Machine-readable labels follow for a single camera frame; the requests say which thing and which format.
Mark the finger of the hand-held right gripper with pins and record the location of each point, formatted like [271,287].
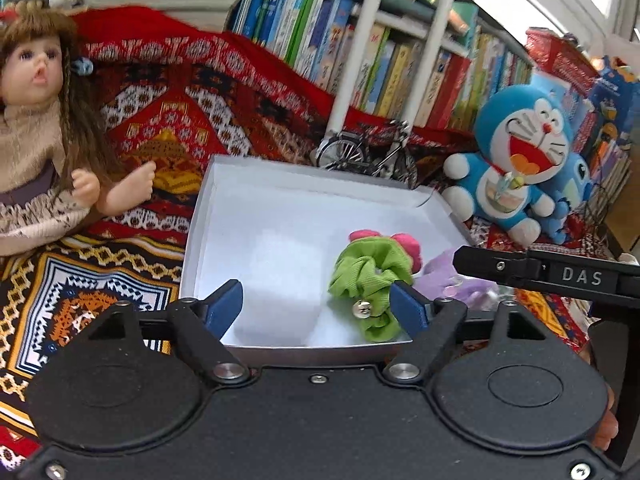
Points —
[480,262]

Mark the white cardboard box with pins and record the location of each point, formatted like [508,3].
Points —
[270,200]

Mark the miniature bicycle model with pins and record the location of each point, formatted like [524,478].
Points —
[350,152]

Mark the green scrunchie with bell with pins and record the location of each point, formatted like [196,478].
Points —
[365,275]

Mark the pink padded bow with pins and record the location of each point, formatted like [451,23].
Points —
[406,247]

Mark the red plastic basket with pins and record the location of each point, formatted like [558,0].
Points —
[560,50]

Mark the purple plush toy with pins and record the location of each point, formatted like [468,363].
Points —
[450,280]

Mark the red patterned blanket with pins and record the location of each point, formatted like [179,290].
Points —
[165,110]

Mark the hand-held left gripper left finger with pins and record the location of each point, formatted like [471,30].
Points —
[225,307]

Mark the brown-haired baby doll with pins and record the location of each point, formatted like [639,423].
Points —
[30,125]

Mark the blue printed carton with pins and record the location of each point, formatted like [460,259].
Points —
[612,85]

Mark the row of standing colourful books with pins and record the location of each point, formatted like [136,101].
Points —
[310,25]

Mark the person's right hand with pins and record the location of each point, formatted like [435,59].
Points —
[607,427]

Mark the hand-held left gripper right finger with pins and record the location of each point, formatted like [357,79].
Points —
[407,307]

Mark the white metal rack frame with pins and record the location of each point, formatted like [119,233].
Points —
[350,70]

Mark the blue alien plush toy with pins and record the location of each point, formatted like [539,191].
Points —
[575,185]

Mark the blue cat plush toy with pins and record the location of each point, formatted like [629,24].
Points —
[525,135]

